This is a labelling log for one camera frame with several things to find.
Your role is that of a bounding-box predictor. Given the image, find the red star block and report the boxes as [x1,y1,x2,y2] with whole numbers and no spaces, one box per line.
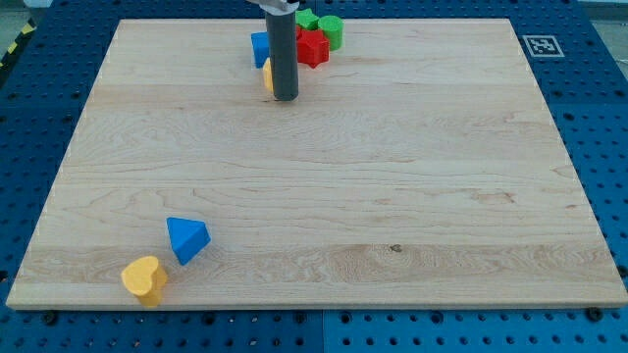
[296,27,330,69]

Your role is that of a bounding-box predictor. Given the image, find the green star block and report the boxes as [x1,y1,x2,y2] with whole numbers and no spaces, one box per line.
[295,8,319,30]

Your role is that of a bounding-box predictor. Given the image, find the yellow heart block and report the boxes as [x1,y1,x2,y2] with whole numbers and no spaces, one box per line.
[121,255,168,308]

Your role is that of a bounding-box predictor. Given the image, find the light wooden board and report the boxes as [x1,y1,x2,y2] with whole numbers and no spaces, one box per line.
[7,19,627,310]

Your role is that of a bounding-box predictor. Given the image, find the yellow block behind pusher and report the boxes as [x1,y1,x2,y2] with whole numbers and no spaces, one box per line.
[262,58,274,93]

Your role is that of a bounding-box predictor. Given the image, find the blue triangle block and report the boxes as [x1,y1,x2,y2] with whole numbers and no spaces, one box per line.
[166,217,211,266]

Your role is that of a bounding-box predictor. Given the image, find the blue cube block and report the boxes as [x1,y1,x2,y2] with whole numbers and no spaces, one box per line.
[250,31,270,69]

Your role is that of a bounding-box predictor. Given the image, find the green cylinder block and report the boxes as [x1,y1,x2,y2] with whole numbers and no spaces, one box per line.
[318,15,343,51]

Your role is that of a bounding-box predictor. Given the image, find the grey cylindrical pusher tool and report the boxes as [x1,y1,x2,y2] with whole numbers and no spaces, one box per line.
[265,12,298,102]

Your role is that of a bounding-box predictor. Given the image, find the white fiducial marker tag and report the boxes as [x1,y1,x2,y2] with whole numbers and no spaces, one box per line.
[522,34,564,58]

